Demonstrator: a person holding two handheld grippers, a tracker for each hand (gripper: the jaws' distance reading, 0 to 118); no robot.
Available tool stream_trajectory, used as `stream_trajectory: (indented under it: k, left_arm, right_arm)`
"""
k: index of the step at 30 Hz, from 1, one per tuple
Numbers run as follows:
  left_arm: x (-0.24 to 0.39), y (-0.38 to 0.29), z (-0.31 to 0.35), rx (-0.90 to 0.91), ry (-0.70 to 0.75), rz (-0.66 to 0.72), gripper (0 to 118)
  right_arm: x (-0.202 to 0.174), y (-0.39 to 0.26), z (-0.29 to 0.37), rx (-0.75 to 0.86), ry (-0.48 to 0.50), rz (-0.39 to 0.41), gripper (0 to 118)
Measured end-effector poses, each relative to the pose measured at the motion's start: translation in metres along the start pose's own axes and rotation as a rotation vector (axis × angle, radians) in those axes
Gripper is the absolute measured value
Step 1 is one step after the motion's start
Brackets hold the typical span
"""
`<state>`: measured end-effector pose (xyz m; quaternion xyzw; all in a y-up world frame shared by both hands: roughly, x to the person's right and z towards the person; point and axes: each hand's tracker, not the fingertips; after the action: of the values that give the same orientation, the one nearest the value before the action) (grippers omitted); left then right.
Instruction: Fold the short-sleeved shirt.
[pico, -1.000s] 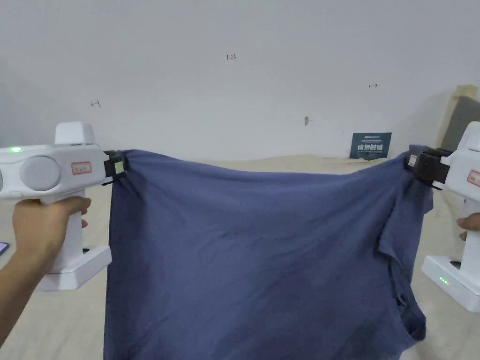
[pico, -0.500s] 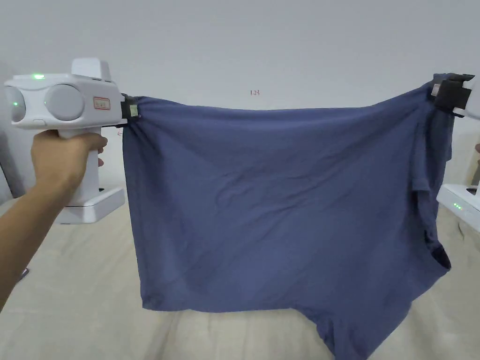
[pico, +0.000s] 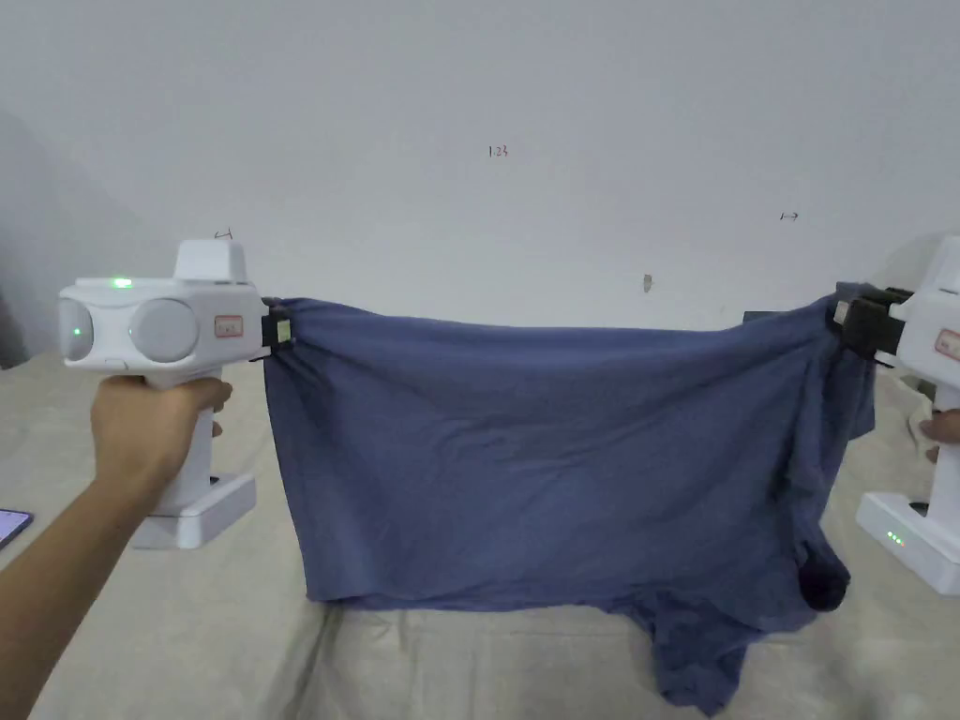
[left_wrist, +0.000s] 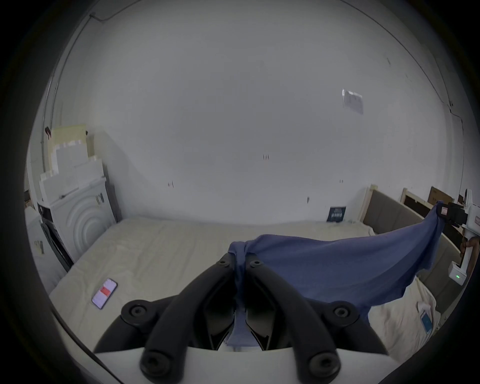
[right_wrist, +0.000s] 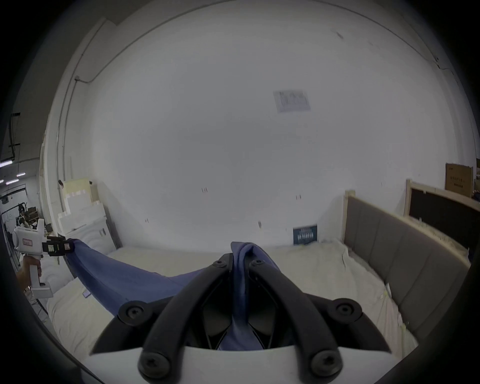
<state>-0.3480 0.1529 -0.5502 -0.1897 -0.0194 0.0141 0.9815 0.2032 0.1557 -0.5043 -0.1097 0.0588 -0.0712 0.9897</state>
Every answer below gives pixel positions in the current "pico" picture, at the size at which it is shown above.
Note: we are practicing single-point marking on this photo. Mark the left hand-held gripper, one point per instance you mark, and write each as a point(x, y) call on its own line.
point(161, 326)

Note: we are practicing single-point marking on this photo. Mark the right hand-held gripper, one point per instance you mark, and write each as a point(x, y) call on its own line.
point(937, 330)

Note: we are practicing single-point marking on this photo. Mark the dark blue shirt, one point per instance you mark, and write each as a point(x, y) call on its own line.
point(540, 465)

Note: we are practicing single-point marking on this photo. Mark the person's left forearm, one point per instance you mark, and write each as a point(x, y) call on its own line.
point(60, 592)

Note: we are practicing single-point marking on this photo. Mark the person's right hand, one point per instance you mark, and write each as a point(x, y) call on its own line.
point(946, 426)

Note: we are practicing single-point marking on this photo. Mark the person's left hand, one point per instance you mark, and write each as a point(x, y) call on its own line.
point(139, 431)

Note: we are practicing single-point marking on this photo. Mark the bed with beige sheet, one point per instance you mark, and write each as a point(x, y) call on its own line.
point(187, 637)

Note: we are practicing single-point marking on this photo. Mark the smartphone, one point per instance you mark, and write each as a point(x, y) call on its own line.
point(11, 525)

